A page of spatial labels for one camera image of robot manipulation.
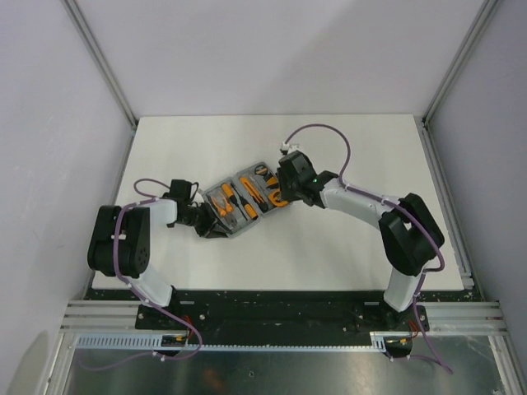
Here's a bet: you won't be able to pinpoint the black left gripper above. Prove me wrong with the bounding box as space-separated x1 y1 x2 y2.
178 202 230 239

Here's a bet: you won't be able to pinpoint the orange handle pliers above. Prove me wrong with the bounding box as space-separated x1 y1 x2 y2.
208 195 237 228

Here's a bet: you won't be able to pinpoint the orange tape measure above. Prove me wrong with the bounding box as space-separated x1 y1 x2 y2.
268 189 289 207

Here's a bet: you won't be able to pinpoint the grey plastic tool case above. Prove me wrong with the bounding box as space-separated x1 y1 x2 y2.
203 161 289 238

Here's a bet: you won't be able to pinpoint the orange handle thick screwdriver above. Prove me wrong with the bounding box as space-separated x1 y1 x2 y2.
222 183 246 217

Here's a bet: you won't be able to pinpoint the orange black utility knife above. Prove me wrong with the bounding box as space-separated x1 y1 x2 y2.
240 177 268 212

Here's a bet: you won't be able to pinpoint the orange handle slim screwdriver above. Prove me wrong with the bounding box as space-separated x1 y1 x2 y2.
232 184 258 221

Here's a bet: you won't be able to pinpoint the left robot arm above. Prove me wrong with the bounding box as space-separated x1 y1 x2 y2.
87 178 226 329

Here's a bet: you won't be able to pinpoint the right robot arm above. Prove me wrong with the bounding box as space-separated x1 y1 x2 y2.
277 151 445 330

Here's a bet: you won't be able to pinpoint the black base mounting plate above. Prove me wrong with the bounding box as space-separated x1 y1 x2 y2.
84 290 485 334

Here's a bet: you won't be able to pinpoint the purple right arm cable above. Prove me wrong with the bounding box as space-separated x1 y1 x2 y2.
283 123 454 375

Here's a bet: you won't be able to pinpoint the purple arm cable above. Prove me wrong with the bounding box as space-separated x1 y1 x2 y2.
77 178 203 371
283 123 454 375

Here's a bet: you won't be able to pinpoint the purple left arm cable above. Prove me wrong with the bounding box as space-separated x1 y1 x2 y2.
77 178 203 371

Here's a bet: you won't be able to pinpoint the grey slotted cable duct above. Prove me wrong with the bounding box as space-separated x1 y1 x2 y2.
76 333 385 352

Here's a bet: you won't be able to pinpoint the aluminium frame rail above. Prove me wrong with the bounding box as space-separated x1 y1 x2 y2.
59 0 139 128

